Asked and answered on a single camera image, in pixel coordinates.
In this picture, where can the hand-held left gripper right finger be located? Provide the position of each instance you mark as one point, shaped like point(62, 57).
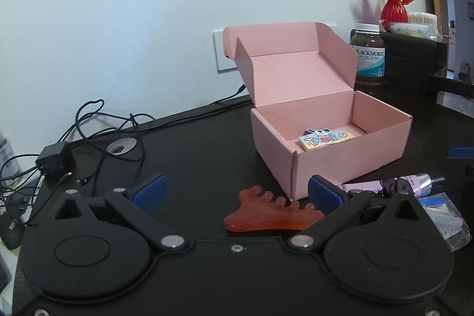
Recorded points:
point(322, 195)

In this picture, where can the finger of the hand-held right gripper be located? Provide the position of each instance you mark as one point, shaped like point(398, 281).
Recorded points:
point(461, 171)

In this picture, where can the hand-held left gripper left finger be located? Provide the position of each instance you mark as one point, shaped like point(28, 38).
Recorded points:
point(150, 192)

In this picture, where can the pink cardboard box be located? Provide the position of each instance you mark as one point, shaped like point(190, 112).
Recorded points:
point(333, 160)

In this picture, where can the purple tube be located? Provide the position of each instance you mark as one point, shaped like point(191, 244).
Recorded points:
point(361, 187)

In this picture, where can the green frog plush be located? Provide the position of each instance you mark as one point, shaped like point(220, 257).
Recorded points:
point(322, 140)

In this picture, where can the clear packet with blue card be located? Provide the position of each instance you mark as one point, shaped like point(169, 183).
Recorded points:
point(450, 227)

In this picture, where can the red translucent comb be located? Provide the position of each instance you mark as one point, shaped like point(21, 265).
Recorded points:
point(266, 218)

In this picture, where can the black desktop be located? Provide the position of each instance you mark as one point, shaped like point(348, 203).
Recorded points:
point(192, 160)

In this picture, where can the silver desk grommet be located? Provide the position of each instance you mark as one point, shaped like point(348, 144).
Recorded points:
point(122, 146)

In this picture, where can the black chair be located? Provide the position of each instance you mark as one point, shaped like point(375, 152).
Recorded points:
point(451, 90)

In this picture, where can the black power adapter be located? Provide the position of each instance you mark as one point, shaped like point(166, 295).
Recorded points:
point(53, 158)

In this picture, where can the black cabinet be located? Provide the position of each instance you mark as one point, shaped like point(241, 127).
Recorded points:
point(411, 64)

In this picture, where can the brown supplement bottle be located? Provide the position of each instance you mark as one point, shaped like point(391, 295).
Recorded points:
point(368, 60)

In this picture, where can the clear bottle with blue cap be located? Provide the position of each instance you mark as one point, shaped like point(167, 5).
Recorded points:
point(5, 160)

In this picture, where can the red ribbed vase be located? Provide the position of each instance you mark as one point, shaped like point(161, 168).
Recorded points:
point(394, 10)

